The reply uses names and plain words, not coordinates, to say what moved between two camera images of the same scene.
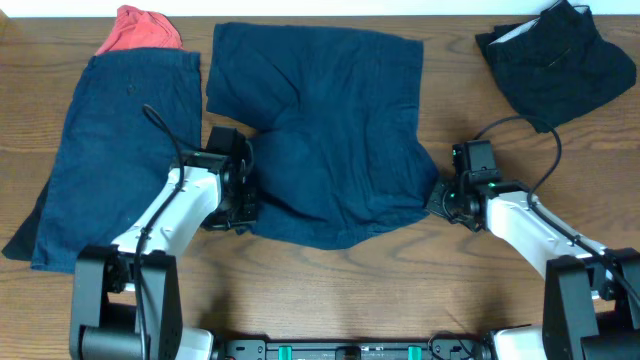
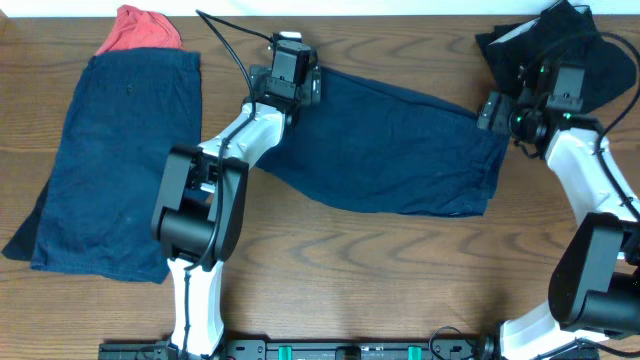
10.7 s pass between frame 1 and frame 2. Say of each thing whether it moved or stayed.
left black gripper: moved
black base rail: stayed
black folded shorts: stayed
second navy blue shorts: stayed
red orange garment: stayed
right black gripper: moved
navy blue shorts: moved
